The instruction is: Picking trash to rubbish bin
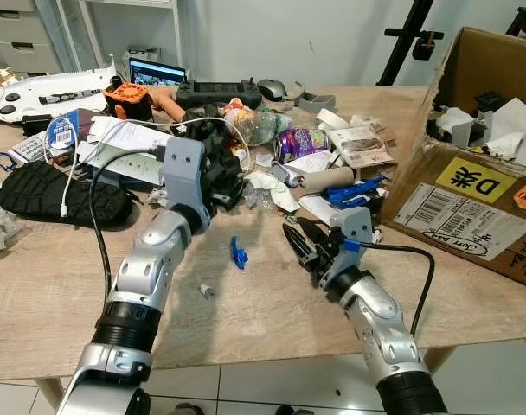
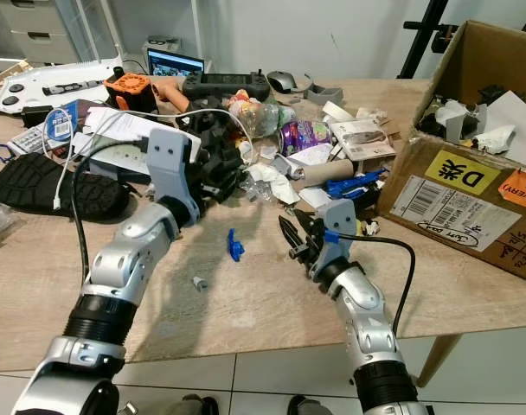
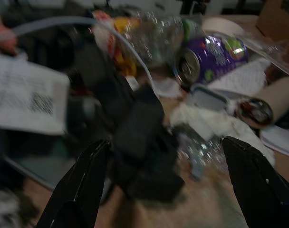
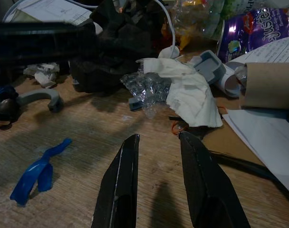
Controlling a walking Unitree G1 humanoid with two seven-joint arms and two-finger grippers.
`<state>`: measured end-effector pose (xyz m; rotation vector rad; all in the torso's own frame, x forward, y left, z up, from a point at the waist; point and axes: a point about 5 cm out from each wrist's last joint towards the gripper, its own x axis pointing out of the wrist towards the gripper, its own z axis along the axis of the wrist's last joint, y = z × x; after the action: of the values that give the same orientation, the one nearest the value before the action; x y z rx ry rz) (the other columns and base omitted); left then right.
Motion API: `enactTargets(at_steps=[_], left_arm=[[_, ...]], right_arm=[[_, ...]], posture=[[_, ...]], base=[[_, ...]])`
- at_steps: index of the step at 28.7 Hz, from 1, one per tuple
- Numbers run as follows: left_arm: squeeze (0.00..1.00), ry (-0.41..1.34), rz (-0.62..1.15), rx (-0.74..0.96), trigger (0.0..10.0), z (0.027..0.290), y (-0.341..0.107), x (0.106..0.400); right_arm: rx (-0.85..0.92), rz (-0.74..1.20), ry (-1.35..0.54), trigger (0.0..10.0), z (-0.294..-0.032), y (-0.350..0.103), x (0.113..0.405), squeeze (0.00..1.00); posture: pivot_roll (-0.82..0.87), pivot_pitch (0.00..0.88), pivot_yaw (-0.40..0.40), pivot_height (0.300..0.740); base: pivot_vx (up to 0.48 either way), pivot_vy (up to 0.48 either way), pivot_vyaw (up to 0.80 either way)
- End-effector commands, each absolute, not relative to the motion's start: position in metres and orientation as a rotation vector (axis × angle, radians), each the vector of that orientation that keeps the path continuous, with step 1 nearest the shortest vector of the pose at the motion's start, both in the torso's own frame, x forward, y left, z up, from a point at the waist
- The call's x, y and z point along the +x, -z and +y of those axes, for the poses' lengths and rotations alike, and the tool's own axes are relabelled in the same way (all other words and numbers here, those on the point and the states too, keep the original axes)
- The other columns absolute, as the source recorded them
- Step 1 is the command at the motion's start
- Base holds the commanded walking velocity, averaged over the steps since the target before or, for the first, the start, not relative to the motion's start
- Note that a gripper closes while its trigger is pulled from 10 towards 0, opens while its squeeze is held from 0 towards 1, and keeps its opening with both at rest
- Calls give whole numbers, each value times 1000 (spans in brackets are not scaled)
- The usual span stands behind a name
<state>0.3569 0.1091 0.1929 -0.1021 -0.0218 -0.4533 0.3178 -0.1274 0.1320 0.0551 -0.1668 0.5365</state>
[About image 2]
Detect crushed clear plastic bottle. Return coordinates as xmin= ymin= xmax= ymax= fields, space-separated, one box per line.
xmin=228 ymin=91 xmax=294 ymax=139

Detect black game controller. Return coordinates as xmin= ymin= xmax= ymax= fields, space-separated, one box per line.
xmin=182 ymin=72 xmax=273 ymax=102

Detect crumpled white tissue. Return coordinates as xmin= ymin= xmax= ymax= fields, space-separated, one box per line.
xmin=246 ymin=163 xmax=298 ymax=204

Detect small blue plastic piece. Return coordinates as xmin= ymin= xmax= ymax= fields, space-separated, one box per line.
xmin=227 ymin=227 xmax=247 ymax=262

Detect brown cardboard tube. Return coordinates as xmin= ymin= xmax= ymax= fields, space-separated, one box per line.
xmin=300 ymin=159 xmax=357 ymax=185

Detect grey computer mouse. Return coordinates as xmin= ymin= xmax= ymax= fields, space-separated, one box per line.
xmin=266 ymin=71 xmax=298 ymax=93

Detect purple snack wrapper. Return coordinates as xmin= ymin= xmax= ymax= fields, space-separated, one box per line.
xmin=279 ymin=119 xmax=335 ymax=156

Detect lit laptop screen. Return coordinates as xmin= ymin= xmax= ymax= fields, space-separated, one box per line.
xmin=147 ymin=49 xmax=205 ymax=79

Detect white printed paper sheets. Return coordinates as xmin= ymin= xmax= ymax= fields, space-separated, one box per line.
xmin=81 ymin=105 xmax=202 ymax=152

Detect orange and black part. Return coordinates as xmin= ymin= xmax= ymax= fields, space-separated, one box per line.
xmin=105 ymin=73 xmax=156 ymax=112

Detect printed card pack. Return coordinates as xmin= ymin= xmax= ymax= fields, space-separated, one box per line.
xmin=328 ymin=118 xmax=397 ymax=162

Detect brown cardboard box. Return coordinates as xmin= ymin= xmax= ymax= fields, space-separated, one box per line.
xmin=377 ymin=19 xmax=526 ymax=286

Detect blue round label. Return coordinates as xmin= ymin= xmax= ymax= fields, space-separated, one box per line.
xmin=45 ymin=108 xmax=75 ymax=142

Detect dark right robot foot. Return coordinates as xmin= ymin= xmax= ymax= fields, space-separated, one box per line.
xmin=287 ymin=395 xmax=333 ymax=415

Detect dark robot foot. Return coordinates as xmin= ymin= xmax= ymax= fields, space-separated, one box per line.
xmin=287 ymin=395 xmax=333 ymax=415
xmin=175 ymin=395 xmax=219 ymax=415

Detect wooden table leg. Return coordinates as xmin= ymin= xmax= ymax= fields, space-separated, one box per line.
xmin=414 ymin=333 xmax=465 ymax=390

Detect black shoe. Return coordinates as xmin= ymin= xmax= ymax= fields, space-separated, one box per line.
xmin=0 ymin=151 xmax=131 ymax=220

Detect dark left robot foot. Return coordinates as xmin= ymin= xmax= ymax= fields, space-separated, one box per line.
xmin=175 ymin=395 xmax=219 ymax=415

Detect grey printed plastic part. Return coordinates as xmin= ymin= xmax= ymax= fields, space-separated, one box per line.
xmin=443 ymin=102 xmax=491 ymax=144

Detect grey drawer cabinet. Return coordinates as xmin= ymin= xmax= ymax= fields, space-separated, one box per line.
xmin=0 ymin=0 xmax=78 ymax=63

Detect black metal stand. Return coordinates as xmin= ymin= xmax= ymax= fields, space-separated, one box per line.
xmin=394 ymin=0 xmax=463 ymax=80

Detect white folded paper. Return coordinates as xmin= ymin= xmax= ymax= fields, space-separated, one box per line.
xmin=484 ymin=91 xmax=526 ymax=169

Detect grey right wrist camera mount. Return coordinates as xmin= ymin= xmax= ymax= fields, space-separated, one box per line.
xmin=322 ymin=198 xmax=359 ymax=257

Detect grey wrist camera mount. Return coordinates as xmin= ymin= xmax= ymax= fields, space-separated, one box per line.
xmin=322 ymin=198 xmax=359 ymax=257
xmin=144 ymin=124 xmax=203 ymax=217

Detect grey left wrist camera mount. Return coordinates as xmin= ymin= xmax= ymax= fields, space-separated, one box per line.
xmin=144 ymin=124 xmax=203 ymax=217

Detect blue plastic bracket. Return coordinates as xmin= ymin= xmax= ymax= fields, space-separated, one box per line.
xmin=325 ymin=169 xmax=388 ymax=200

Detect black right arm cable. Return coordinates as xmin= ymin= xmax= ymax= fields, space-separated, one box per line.
xmin=336 ymin=232 xmax=419 ymax=336

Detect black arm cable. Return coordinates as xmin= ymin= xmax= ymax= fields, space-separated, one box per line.
xmin=71 ymin=138 xmax=150 ymax=282
xmin=336 ymin=232 xmax=419 ymax=336

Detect grey plastic bracket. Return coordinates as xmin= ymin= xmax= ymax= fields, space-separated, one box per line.
xmin=306 ymin=82 xmax=344 ymax=106

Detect white shelf frame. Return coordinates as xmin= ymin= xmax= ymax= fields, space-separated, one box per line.
xmin=77 ymin=0 xmax=203 ymax=61

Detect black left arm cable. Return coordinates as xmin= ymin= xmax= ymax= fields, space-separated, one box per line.
xmin=71 ymin=138 xmax=150 ymax=282

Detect white usb cable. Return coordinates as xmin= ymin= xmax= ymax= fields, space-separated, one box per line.
xmin=54 ymin=108 xmax=251 ymax=211

